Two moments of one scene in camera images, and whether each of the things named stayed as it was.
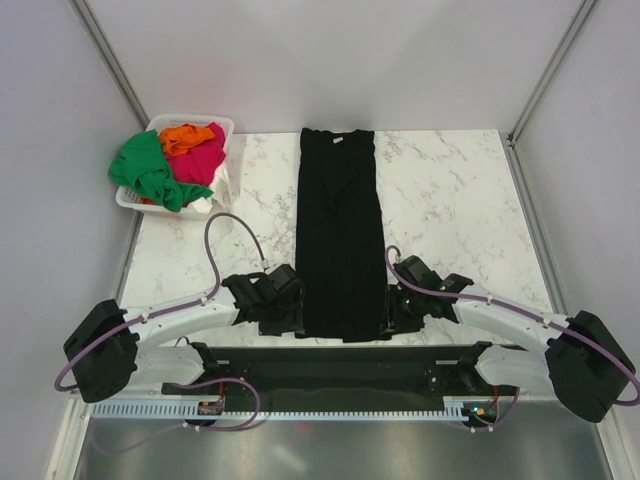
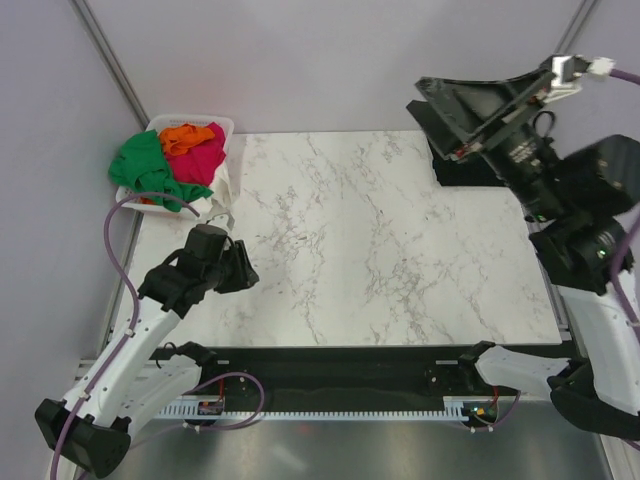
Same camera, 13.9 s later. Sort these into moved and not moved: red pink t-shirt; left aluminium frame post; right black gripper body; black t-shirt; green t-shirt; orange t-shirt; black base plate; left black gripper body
Moved: left black gripper body; right black gripper body; black t-shirt
Not moved: black base plate; green t-shirt; left aluminium frame post; orange t-shirt; red pink t-shirt
